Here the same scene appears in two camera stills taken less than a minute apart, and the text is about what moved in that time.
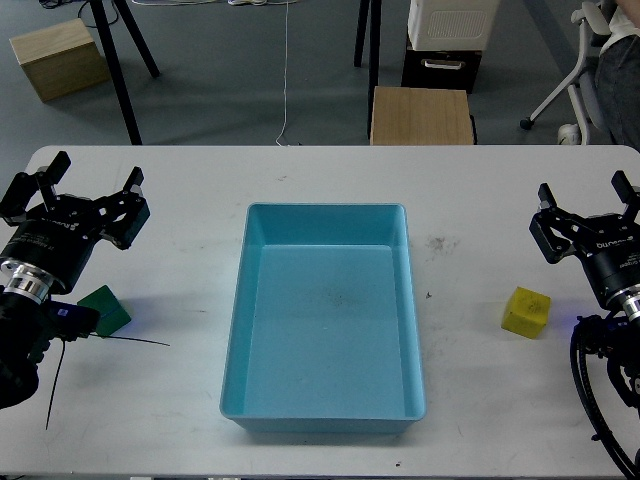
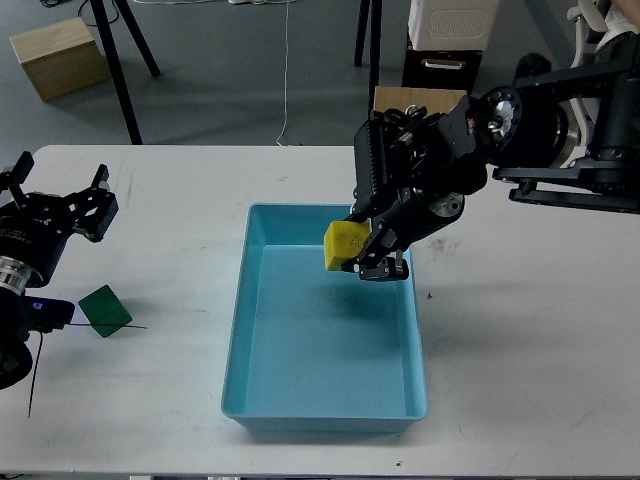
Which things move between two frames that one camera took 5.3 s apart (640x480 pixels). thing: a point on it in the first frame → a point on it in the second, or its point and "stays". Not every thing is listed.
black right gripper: (610, 249) → (414, 214)
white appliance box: (450, 25) stays
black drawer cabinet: (440, 69) stays
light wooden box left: (60, 60) stays
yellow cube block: (526, 312) → (343, 241)
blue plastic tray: (325, 335) stays
